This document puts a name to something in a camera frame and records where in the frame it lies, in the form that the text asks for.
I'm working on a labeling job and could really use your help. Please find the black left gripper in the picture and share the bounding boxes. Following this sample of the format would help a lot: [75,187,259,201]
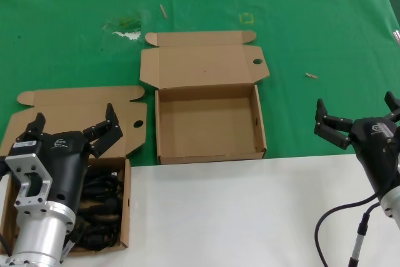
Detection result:
[12,103,124,216]

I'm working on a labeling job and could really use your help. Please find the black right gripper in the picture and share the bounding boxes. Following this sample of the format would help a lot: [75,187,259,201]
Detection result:
[313,91,400,199]

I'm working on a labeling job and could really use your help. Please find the empty open cardboard box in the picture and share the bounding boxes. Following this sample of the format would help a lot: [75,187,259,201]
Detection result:
[138,30,271,166]

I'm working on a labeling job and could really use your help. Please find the green table cloth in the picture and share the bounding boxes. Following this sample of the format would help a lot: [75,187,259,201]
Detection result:
[0,0,400,176]

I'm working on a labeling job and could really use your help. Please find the cardboard box with cords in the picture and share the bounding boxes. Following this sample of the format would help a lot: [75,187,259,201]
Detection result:
[0,84,149,253]

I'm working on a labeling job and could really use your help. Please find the black power cord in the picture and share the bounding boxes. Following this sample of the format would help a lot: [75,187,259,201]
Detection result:
[77,197,122,223]
[66,220,122,251]
[83,170,122,199]

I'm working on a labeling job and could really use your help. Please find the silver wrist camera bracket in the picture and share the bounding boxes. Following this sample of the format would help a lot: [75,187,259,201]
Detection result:
[4,153,54,211]

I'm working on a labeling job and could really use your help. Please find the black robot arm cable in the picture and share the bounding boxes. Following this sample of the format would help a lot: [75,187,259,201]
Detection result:
[314,194,383,267]

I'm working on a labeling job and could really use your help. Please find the cable with metal connector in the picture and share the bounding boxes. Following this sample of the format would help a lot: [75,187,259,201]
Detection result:
[347,201,382,267]

